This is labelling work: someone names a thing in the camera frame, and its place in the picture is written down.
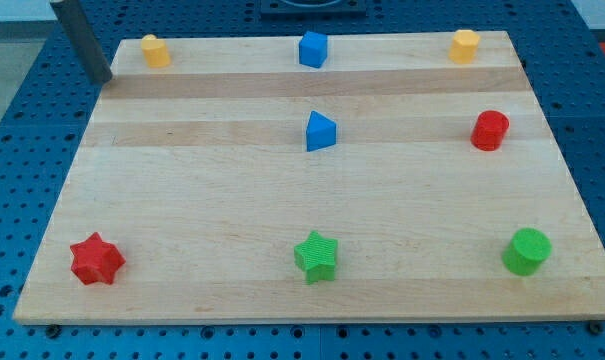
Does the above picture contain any yellow heart block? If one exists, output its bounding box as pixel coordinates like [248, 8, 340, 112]
[140, 34, 171, 68]

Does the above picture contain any blue triangle block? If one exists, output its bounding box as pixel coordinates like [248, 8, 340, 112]
[305, 111, 337, 152]

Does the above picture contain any green star block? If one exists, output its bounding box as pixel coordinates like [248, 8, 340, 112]
[294, 230, 338, 284]

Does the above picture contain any wooden board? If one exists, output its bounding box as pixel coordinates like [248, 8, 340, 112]
[14, 31, 605, 325]

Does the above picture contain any blue cube block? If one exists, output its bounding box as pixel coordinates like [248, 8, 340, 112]
[298, 31, 328, 68]

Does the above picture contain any red cylinder block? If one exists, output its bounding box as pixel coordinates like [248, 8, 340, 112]
[470, 110, 510, 151]

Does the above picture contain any yellow hexagon block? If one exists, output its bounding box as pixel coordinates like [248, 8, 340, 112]
[448, 29, 481, 64]

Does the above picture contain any red star block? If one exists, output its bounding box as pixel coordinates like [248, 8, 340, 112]
[70, 232, 126, 285]

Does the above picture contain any green cylinder block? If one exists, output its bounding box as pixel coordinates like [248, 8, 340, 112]
[502, 228, 553, 276]

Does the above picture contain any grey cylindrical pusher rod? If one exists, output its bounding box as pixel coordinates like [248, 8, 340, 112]
[49, 0, 113, 85]

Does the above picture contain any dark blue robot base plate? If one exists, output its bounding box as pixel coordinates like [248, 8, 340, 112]
[259, 0, 367, 17]

